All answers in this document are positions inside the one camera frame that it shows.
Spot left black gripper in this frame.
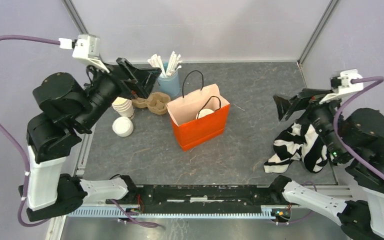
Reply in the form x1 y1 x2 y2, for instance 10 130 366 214
80 55 166 130

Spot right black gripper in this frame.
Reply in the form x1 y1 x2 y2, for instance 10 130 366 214
272 86 348 158

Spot orange paper bag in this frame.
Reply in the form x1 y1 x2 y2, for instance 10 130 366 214
166 70 230 151

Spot white plastic cup lid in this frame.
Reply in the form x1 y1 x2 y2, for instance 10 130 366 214
195 108 215 119

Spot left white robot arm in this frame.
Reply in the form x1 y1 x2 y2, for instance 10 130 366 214
20 58 162 222

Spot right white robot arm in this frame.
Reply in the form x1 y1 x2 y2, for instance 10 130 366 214
264 88 384 240

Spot stack of paper cups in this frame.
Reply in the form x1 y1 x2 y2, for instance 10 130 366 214
111 97 135 119

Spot blue straw holder cup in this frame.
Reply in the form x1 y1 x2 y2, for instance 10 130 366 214
157 71 181 97

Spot black white striped cloth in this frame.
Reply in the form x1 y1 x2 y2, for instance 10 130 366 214
263 121 333 174

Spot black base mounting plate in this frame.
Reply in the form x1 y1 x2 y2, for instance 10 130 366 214
105 175 303 215

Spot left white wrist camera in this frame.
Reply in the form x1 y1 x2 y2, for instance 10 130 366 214
58 34 110 73

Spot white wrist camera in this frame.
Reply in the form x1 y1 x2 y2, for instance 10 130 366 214
58 34 110 73
319 68 364 105

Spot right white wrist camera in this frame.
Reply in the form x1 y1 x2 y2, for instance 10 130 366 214
319 68 364 105

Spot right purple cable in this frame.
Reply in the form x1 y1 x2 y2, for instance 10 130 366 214
276 76 384 226

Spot purple cable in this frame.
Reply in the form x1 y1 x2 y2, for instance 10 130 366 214
0 34 163 229
276 76 384 226

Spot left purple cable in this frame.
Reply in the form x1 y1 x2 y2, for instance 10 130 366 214
0 34 163 229

